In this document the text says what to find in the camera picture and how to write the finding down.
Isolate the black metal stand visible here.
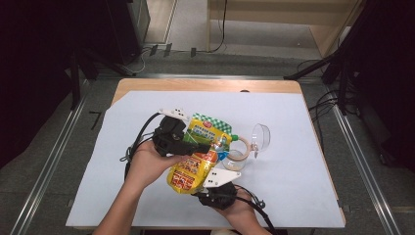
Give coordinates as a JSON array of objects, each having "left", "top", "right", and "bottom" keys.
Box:
[
  {"left": 283, "top": 0, "right": 375, "bottom": 116},
  {"left": 65, "top": 45, "right": 132, "bottom": 111}
]

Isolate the dark cabinet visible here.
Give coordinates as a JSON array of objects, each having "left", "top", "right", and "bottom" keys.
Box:
[{"left": 104, "top": 0, "right": 152, "bottom": 66}]

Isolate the dark curtain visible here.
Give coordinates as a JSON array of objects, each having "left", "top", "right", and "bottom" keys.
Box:
[
  {"left": 0, "top": 0, "right": 77, "bottom": 169},
  {"left": 353, "top": 0, "right": 415, "bottom": 172}
]

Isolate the light wooden shelf unit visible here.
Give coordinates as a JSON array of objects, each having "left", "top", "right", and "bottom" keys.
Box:
[{"left": 207, "top": 0, "right": 363, "bottom": 59}]

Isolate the person's right hand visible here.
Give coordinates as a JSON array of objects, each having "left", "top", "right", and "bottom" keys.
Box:
[{"left": 212, "top": 189, "right": 262, "bottom": 231}]

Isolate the white floor cable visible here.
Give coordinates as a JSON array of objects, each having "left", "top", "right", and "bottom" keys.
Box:
[{"left": 125, "top": 48, "right": 147, "bottom": 74}]

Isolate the person's left hand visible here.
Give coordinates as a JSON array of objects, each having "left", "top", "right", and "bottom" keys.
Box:
[{"left": 125, "top": 140, "right": 190, "bottom": 190}]

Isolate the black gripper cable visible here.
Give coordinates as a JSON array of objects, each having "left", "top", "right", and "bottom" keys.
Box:
[
  {"left": 233, "top": 184, "right": 279, "bottom": 235},
  {"left": 119, "top": 112, "right": 162, "bottom": 181}
]

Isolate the white table sheet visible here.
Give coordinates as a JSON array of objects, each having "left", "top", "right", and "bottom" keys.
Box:
[{"left": 65, "top": 90, "right": 346, "bottom": 229}]

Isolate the yellow green spout pouch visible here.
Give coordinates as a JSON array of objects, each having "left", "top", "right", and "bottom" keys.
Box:
[{"left": 165, "top": 112, "right": 240, "bottom": 196}]

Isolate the clear jar with beige handle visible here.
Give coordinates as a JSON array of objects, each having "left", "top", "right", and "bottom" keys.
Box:
[{"left": 221, "top": 122, "right": 272, "bottom": 172}]

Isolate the black hanging cable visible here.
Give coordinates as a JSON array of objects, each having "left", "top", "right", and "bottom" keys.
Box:
[{"left": 208, "top": 0, "right": 229, "bottom": 54}]

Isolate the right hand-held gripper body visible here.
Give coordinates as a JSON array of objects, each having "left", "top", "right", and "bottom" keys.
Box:
[{"left": 195, "top": 166, "right": 243, "bottom": 211}]

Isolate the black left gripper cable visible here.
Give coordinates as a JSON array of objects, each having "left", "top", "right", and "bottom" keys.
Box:
[{"left": 119, "top": 112, "right": 162, "bottom": 181}]

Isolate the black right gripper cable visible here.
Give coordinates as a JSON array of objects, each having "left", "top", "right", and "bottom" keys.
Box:
[{"left": 233, "top": 184, "right": 279, "bottom": 235}]

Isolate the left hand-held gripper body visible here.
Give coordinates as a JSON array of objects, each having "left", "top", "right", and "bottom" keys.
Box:
[{"left": 152, "top": 107, "right": 197, "bottom": 158}]

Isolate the black floor cable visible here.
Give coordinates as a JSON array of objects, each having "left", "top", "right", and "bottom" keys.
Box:
[{"left": 307, "top": 90, "right": 341, "bottom": 145}]

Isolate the black tape corner mark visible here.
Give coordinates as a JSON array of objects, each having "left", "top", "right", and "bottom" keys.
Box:
[{"left": 88, "top": 110, "right": 103, "bottom": 131}]

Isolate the aluminium floor rail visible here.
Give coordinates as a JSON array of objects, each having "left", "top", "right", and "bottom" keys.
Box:
[
  {"left": 326, "top": 86, "right": 404, "bottom": 235},
  {"left": 9, "top": 81, "right": 92, "bottom": 235},
  {"left": 97, "top": 72, "right": 327, "bottom": 81}
]

